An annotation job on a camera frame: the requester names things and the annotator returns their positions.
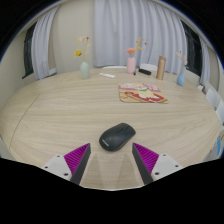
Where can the white chair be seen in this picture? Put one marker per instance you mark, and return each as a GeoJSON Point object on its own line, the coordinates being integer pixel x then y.
{"type": "Point", "coordinates": [113, 67]}
{"type": "Point", "coordinates": [148, 66]}

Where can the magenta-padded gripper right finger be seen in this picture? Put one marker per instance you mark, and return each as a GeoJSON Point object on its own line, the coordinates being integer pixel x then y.
{"type": "Point", "coordinates": [160, 166]}

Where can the dark marker pen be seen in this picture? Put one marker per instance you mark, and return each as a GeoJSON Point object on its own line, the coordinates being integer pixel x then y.
{"type": "Point", "coordinates": [134, 72]}

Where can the narrow white curtain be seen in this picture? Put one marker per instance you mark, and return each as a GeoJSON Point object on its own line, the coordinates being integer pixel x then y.
{"type": "Point", "coordinates": [43, 46]}
{"type": "Point", "coordinates": [205, 63]}

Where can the copper insulated bottle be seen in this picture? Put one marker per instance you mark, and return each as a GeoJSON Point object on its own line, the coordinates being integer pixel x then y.
{"type": "Point", "coordinates": [161, 68]}

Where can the pink vase with orange flowers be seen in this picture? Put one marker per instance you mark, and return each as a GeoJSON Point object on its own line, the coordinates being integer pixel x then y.
{"type": "Point", "coordinates": [131, 65]}

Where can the blue vase with dried flowers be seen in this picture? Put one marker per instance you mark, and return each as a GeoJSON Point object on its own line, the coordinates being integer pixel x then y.
{"type": "Point", "coordinates": [181, 80]}

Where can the wide white curtain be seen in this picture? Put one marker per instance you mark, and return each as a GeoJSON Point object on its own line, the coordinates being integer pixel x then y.
{"type": "Point", "coordinates": [133, 26]}

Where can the colourful printed mouse pad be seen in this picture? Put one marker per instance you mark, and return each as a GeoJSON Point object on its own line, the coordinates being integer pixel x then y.
{"type": "Point", "coordinates": [141, 95]}

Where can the group of white chairs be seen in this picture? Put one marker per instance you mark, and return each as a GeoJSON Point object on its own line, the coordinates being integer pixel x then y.
{"type": "Point", "coordinates": [212, 98]}

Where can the green vase with yellow flowers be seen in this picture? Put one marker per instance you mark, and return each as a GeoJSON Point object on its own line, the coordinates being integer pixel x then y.
{"type": "Point", "coordinates": [85, 70]}

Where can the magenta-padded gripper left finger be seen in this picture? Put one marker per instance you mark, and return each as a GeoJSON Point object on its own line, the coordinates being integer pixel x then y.
{"type": "Point", "coordinates": [63, 166]}

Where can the dark window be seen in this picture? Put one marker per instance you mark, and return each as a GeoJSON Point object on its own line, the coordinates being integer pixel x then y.
{"type": "Point", "coordinates": [28, 50]}
{"type": "Point", "coordinates": [192, 46]}

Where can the black rectangular case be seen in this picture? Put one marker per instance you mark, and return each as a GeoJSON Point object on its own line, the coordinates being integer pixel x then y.
{"type": "Point", "coordinates": [145, 71]}

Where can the black computer mouse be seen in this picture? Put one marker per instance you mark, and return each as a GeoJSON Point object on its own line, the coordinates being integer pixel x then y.
{"type": "Point", "coordinates": [116, 136]}

